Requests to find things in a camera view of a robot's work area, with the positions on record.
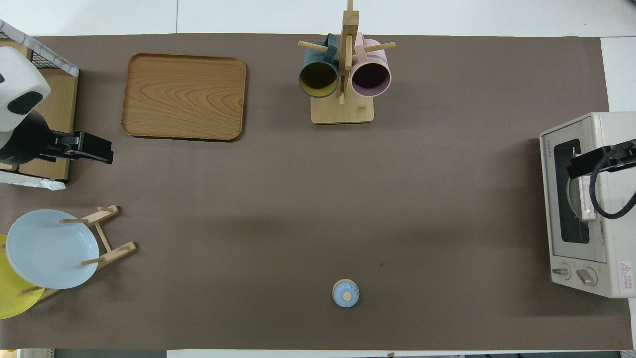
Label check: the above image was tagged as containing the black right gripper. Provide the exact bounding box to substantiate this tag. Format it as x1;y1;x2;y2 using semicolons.
566;142;636;180

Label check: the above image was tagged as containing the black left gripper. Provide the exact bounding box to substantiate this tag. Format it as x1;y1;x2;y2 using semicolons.
37;130;114;165

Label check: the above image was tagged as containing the beige toaster oven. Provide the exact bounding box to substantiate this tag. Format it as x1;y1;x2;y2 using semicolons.
539;112;636;299

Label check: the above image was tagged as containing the crumpled white cloth piece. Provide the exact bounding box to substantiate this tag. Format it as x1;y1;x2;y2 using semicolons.
0;171;67;191

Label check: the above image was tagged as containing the wooden plate rack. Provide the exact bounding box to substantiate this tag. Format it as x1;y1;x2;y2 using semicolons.
20;204;138;302

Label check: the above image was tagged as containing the wooden serving tray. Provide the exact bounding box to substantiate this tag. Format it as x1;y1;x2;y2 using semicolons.
121;53;247;142

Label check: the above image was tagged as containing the light blue plate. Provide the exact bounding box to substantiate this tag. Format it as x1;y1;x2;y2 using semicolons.
5;209;99;290

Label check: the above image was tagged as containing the white checked cloth liner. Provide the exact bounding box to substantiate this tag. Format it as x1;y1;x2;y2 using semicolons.
0;20;80;78

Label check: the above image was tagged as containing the yellow plate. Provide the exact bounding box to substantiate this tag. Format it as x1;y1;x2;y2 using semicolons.
0;234;45;320

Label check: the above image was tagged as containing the brown table mat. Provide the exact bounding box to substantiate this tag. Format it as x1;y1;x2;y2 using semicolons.
0;34;634;351

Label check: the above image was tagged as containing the dark teal mug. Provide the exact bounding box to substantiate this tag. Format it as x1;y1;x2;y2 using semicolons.
298;34;340;99

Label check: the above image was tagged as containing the pink mug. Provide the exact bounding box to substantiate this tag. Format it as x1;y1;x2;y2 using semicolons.
351;32;393;98

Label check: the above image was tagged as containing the wooden mug tree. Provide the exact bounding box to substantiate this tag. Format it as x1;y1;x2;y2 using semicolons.
298;0;397;125

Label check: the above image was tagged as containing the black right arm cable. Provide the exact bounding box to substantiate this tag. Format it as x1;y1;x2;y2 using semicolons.
590;145;636;220

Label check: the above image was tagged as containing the wire basket wooden box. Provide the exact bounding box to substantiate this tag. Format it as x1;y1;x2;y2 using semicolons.
0;40;79;181

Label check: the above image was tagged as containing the black wire basket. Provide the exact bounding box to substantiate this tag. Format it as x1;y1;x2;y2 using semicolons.
0;30;68;70

